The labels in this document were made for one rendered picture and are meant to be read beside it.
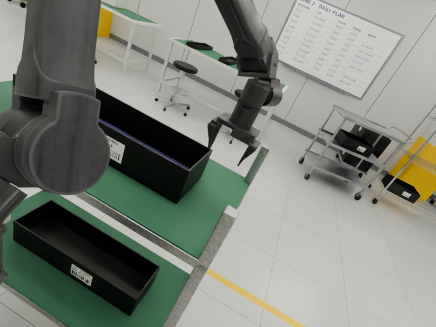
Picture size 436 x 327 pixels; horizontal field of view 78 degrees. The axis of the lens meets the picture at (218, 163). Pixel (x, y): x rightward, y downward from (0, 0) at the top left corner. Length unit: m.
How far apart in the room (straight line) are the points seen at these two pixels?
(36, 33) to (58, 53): 0.02
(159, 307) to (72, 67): 1.08
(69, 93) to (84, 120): 0.03
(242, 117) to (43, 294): 0.97
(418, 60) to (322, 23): 1.60
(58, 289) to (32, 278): 0.10
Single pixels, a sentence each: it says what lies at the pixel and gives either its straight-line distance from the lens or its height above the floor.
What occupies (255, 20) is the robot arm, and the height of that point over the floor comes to 1.43.
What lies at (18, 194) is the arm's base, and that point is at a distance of 0.30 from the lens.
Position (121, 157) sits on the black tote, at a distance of 0.77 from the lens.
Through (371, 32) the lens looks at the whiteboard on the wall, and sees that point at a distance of 5.35.
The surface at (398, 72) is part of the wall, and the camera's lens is 5.47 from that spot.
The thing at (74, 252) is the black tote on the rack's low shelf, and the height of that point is 0.36.
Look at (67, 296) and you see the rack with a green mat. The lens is 1.25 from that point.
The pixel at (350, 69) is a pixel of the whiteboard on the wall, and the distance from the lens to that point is 5.32.
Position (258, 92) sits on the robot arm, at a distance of 0.62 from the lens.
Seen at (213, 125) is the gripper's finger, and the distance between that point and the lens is 0.66.
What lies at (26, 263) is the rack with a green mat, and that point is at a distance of 1.33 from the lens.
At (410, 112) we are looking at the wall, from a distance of 5.62.
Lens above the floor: 1.42
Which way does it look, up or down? 28 degrees down
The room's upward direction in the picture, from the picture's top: 25 degrees clockwise
